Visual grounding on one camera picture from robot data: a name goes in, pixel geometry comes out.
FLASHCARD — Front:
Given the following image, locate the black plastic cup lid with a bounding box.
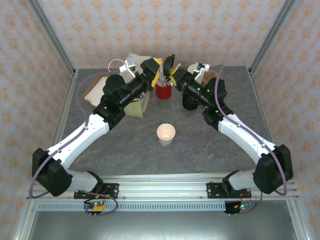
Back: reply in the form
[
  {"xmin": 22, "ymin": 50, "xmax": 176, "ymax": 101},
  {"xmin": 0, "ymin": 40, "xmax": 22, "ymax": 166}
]
[{"xmin": 163, "ymin": 54, "xmax": 176, "ymax": 76}]

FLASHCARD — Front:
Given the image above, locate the printed paper carry bag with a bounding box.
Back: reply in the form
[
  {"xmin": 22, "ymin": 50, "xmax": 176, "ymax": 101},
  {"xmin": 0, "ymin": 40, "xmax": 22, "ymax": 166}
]
[{"xmin": 107, "ymin": 52, "xmax": 154, "ymax": 119}]

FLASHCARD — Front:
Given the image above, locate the white paper coffee cup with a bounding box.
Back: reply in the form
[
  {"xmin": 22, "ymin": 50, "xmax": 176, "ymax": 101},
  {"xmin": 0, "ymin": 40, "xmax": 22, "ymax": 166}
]
[{"xmin": 156, "ymin": 123, "xmax": 176, "ymax": 148}]

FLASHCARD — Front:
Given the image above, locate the stack of paper cups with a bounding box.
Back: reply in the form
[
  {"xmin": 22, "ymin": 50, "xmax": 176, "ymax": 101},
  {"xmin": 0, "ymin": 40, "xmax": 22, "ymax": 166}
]
[{"xmin": 187, "ymin": 64, "xmax": 201, "ymax": 76}]

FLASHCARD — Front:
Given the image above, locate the red straw holder cup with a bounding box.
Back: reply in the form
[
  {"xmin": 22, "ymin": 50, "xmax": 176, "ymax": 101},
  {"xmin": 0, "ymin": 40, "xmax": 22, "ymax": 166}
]
[{"xmin": 156, "ymin": 81, "xmax": 173, "ymax": 100}]

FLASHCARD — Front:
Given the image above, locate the stack of black lids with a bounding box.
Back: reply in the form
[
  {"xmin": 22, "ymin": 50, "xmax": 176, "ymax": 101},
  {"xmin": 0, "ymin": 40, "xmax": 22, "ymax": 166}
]
[{"xmin": 181, "ymin": 96, "xmax": 201, "ymax": 111}]

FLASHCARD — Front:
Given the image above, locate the brown pulp carrier stack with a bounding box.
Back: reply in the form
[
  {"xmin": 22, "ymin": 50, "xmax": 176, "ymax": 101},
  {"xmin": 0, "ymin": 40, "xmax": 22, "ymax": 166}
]
[{"xmin": 201, "ymin": 69, "xmax": 220, "ymax": 87}]

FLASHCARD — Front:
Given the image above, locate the brown napkin box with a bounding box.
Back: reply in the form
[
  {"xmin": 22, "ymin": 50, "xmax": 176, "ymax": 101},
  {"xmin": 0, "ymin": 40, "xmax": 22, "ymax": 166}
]
[{"xmin": 83, "ymin": 74, "xmax": 108, "ymax": 107}]

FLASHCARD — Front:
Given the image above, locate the grey metal panel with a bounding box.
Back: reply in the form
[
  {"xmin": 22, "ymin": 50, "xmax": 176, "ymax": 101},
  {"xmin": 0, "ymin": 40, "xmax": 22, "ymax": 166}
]
[{"xmin": 27, "ymin": 211, "xmax": 298, "ymax": 240}]

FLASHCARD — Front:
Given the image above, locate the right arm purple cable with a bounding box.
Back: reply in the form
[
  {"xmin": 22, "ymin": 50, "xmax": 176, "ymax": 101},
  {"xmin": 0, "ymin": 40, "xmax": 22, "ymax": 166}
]
[{"xmin": 214, "ymin": 64, "xmax": 288, "ymax": 196}]

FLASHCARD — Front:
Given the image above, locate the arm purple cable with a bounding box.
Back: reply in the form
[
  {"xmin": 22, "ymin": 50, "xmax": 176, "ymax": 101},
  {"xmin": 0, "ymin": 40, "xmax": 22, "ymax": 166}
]
[
  {"xmin": 214, "ymin": 64, "xmax": 288, "ymax": 196},
  {"xmin": 29, "ymin": 71, "xmax": 112, "ymax": 200}
]

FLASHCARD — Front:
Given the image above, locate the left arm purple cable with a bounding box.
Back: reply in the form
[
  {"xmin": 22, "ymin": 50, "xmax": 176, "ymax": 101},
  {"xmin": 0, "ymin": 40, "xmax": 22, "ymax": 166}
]
[{"xmin": 29, "ymin": 71, "xmax": 112, "ymax": 200}]

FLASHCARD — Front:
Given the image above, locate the aluminium table side rail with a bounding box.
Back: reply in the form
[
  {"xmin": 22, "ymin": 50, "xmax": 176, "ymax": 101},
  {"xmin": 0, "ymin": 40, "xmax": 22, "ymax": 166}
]
[
  {"xmin": 51, "ymin": 69, "xmax": 80, "ymax": 151},
  {"xmin": 247, "ymin": 66, "xmax": 278, "ymax": 151}
]

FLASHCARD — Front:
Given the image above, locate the aluminium frame post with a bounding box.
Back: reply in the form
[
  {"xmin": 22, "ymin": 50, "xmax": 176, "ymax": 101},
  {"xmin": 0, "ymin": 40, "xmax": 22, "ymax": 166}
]
[
  {"xmin": 249, "ymin": 0, "xmax": 300, "ymax": 73},
  {"xmin": 26, "ymin": 0, "xmax": 77, "ymax": 77}
]

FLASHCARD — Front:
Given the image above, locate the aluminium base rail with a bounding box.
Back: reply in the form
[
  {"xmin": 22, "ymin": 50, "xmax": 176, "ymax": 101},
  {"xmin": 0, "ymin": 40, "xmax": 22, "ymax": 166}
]
[{"xmin": 26, "ymin": 172, "xmax": 300, "ymax": 201}]

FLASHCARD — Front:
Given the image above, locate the short purple cable loop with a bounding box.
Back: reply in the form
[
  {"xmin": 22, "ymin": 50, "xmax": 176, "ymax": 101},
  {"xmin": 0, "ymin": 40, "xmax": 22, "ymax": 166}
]
[
  {"xmin": 79, "ymin": 190, "xmax": 119, "ymax": 217},
  {"xmin": 236, "ymin": 192, "xmax": 263, "ymax": 216}
]

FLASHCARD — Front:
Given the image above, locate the grey slotted cable duct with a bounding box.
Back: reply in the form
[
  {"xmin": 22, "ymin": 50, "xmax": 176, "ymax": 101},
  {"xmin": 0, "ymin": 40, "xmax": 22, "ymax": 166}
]
[{"xmin": 37, "ymin": 201, "xmax": 227, "ymax": 212}]

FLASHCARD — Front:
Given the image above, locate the aluminium frame leg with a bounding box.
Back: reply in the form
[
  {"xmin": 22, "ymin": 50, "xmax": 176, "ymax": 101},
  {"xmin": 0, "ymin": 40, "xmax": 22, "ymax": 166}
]
[
  {"xmin": 286, "ymin": 199, "xmax": 310, "ymax": 240},
  {"xmin": 13, "ymin": 199, "xmax": 38, "ymax": 240}
]

